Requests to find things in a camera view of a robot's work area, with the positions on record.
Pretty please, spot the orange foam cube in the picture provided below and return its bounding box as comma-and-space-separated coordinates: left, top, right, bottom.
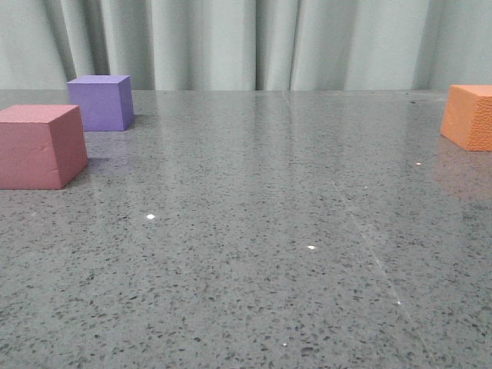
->
440, 85, 491, 151

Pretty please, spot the purple foam cube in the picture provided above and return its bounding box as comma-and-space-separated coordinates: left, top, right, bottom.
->
68, 75, 135, 131

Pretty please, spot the pale green curtain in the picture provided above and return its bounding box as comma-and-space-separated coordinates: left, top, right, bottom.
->
1, 1, 491, 91

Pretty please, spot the pink foam cube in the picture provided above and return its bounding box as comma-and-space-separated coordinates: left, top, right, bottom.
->
1, 105, 88, 189

